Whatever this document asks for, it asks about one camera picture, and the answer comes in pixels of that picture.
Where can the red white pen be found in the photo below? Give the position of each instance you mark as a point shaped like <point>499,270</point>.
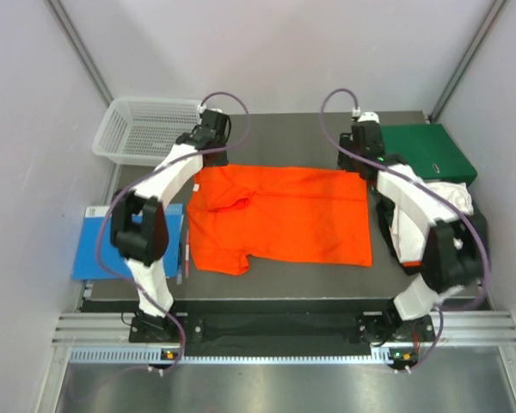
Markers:
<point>187,254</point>

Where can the white t shirt pile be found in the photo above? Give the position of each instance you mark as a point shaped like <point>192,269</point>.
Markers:
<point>415,212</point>

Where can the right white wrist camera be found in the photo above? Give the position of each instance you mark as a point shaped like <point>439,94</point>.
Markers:
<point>360,116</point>

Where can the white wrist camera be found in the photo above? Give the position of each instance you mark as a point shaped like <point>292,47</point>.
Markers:
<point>202,107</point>
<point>360,116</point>

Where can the orange folded shirt under pile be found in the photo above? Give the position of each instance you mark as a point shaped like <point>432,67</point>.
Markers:
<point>410,268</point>

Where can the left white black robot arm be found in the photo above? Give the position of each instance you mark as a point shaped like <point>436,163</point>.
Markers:
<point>138,227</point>

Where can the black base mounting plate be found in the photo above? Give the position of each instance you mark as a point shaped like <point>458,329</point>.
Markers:
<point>280,327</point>

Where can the white plastic perforated basket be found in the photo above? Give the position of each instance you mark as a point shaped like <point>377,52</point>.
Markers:
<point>140,131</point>

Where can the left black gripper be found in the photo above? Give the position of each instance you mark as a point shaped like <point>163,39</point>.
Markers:
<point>221,161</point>

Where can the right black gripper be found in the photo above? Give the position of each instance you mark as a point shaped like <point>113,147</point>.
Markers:
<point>342,161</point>

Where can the aluminium rail frame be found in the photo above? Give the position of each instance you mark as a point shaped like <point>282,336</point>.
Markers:
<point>104,338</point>

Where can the green ring binder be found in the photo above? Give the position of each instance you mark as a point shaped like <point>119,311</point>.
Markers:
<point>430,151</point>

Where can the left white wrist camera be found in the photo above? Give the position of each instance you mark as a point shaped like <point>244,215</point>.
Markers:
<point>202,107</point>

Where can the orange t shirt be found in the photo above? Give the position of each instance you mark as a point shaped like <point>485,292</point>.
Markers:
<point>286,214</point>

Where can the blue folder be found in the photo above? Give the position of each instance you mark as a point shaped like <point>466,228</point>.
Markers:
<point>86,266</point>

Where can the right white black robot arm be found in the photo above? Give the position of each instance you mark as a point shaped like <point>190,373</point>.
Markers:
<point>433,226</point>

